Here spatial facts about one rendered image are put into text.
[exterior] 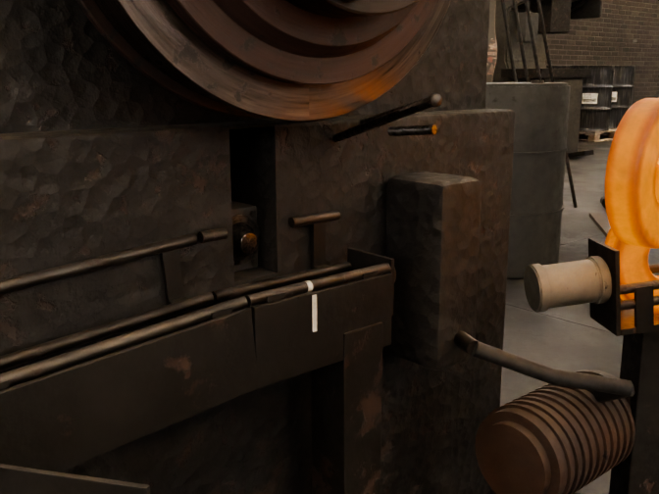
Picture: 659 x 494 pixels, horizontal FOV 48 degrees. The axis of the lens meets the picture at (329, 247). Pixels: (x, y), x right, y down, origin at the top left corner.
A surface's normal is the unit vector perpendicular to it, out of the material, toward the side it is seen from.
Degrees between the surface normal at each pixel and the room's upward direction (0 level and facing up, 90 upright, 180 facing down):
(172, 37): 90
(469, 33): 90
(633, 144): 63
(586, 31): 90
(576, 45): 90
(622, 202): 105
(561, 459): 67
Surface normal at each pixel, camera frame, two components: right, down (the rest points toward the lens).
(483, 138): 0.65, 0.17
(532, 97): 0.16, 0.22
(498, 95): -0.30, 0.22
